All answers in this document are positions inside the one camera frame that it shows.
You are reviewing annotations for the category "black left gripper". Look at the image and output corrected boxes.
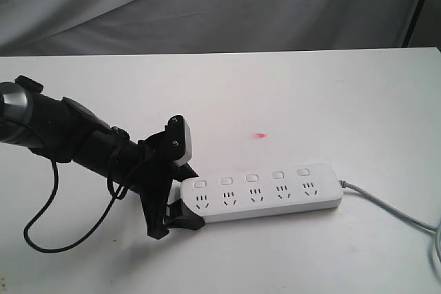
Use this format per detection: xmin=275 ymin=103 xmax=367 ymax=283
xmin=26 ymin=93 xmax=205 ymax=239

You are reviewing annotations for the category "white five-socket power strip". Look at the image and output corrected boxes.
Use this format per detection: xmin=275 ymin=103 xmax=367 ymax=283
xmin=180 ymin=164 xmax=343 ymax=223

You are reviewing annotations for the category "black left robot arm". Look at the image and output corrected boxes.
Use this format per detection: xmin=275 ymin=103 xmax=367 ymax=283
xmin=1 ymin=76 xmax=205 ymax=239

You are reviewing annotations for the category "grey backdrop cloth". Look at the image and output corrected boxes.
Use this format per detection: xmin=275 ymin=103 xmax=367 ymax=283
xmin=0 ymin=0 xmax=441 ymax=58

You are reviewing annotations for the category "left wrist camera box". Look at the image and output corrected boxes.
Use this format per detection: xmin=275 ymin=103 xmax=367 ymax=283
xmin=166 ymin=115 xmax=192 ymax=167

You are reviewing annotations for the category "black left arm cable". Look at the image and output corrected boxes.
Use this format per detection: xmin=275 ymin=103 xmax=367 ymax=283
xmin=22 ymin=125 xmax=145 ymax=253

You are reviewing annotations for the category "grey power cable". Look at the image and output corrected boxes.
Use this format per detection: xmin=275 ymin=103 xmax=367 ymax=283
xmin=337 ymin=180 xmax=441 ymax=274

